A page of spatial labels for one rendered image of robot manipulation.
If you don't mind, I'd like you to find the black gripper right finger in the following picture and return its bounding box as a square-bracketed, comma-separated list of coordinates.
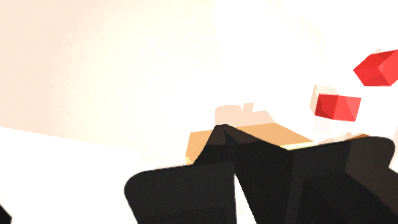
[221, 124, 395, 224]

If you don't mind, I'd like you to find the red square block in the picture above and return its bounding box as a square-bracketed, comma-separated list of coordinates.
[314, 93, 361, 122]
[353, 50, 398, 87]

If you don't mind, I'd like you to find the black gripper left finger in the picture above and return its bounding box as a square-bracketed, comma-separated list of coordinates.
[123, 125, 237, 224]

